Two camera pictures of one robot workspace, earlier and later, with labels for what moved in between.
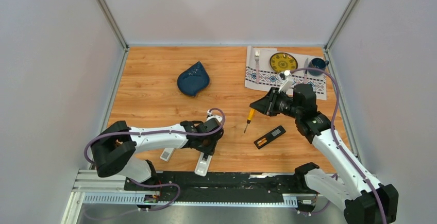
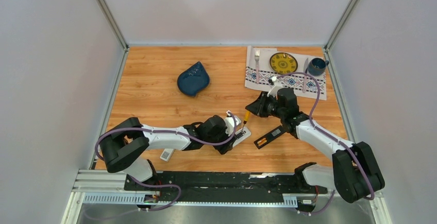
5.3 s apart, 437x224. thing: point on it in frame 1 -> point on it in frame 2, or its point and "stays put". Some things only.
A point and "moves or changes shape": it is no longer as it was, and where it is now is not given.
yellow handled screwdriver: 250,116 moves or changes shape
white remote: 167,154 stays put
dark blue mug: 319,63 stays put
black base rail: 215,187 stays put
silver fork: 256,55 stays put
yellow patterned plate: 283,61 stays put
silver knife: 305,72 stays put
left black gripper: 209,149 -> 224,148
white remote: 202,166 -> 241,135
